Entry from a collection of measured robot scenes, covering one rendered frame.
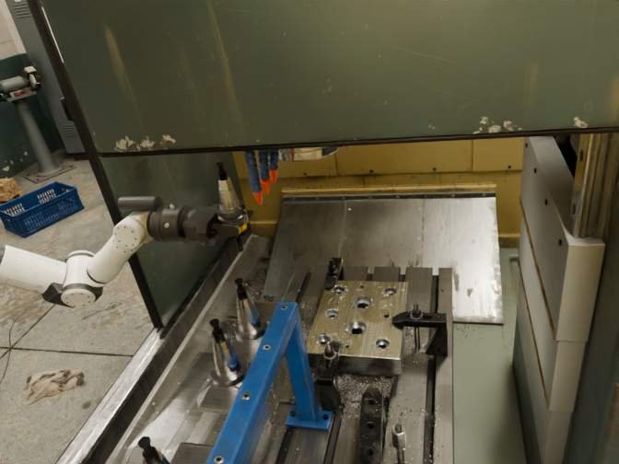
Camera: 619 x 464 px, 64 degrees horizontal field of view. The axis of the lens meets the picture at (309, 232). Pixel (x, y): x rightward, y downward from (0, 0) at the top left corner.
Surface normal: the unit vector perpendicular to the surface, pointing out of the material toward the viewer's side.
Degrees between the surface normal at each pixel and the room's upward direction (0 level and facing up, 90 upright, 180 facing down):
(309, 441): 0
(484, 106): 90
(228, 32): 90
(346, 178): 90
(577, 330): 90
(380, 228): 24
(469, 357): 0
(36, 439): 0
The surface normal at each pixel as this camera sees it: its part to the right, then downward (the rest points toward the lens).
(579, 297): -0.23, 0.51
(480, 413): -0.14, -0.86
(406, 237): -0.23, -0.57
